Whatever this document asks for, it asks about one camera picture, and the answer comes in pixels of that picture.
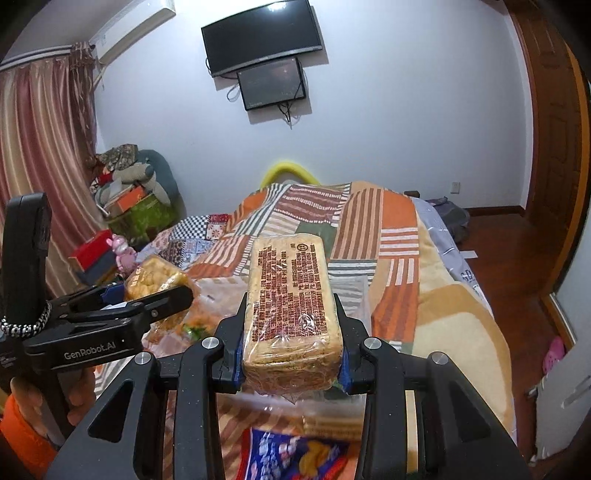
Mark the pile of pillows and boxes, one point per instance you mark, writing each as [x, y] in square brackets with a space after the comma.
[136, 174]

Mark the person's left hand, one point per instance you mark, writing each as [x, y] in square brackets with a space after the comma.
[81, 397]

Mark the white paper sheet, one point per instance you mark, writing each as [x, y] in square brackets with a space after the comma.
[469, 253]

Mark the long cookie packet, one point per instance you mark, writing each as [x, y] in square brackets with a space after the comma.
[332, 420]

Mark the grey backpack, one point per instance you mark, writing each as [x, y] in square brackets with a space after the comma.
[450, 219]

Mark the white wall socket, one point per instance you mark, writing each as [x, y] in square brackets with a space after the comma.
[455, 187]

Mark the red box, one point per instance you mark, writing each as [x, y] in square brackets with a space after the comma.
[92, 251]

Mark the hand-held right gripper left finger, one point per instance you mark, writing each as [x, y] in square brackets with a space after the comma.
[238, 364]

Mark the green snack packet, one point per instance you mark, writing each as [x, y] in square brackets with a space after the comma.
[196, 331]

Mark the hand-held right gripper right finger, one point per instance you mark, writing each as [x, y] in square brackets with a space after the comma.
[345, 374]

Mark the white air conditioner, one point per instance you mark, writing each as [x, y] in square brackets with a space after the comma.
[134, 30]

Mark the large black wall television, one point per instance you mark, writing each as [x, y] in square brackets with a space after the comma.
[261, 37]

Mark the small black wall monitor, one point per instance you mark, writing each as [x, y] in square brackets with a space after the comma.
[271, 85]

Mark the green cardboard box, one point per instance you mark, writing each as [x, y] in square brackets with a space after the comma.
[145, 217]

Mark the grey bed sheet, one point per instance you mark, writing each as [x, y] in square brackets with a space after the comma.
[438, 230]

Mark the clear plastic container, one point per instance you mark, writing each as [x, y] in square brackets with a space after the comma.
[277, 408]

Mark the patchwork blanket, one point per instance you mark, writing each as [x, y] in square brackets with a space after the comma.
[397, 258]

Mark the striped pink curtain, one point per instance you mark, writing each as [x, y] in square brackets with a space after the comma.
[41, 161]

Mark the white door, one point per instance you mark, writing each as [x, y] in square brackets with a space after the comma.
[563, 406]

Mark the person's left forearm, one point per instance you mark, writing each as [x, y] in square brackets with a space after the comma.
[23, 443]

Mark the wooden door frame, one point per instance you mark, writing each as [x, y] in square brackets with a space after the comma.
[554, 161]

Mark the pink plush toy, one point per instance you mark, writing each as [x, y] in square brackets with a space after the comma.
[121, 251]

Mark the small dark box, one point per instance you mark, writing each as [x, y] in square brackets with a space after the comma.
[412, 194]

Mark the white curtain rail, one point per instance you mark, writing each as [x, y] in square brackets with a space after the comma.
[37, 57]

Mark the yellow puffed snack packet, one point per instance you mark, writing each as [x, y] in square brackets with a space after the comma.
[154, 277]

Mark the pink slipper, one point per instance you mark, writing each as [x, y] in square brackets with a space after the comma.
[554, 355]

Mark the dark flat box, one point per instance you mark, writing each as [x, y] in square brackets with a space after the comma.
[99, 270]

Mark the brown cracker brick packet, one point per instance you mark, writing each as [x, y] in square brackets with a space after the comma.
[291, 295]

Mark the patterned cloth bundle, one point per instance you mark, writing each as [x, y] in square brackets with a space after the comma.
[117, 154]

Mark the orange cardboard box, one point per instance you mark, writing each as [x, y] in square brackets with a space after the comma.
[127, 199]

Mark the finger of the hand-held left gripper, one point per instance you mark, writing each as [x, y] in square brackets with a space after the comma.
[157, 302]
[113, 295]

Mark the dark patterned curtain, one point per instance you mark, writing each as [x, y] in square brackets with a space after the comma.
[85, 92]

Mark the blue snack bag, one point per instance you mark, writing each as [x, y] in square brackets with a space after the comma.
[295, 457]

